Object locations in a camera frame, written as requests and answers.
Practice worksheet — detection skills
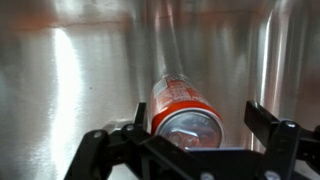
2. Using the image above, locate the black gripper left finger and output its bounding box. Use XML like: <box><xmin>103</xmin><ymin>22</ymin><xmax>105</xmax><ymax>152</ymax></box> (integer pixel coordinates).
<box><xmin>63</xmin><ymin>101</ymin><xmax>158</xmax><ymax>180</ymax></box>

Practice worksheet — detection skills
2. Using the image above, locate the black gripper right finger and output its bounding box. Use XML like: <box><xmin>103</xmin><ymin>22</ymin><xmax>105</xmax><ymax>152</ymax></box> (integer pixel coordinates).
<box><xmin>243</xmin><ymin>99</ymin><xmax>320</xmax><ymax>180</ymax></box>

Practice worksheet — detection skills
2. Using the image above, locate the red soda can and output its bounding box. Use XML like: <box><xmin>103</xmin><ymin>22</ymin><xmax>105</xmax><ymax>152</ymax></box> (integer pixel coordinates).
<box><xmin>148</xmin><ymin>73</ymin><xmax>227</xmax><ymax>150</ymax></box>

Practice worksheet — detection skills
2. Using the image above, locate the stainless steel sink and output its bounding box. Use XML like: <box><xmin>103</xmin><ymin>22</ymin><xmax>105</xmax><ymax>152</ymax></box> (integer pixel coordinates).
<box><xmin>0</xmin><ymin>0</ymin><xmax>320</xmax><ymax>180</ymax></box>

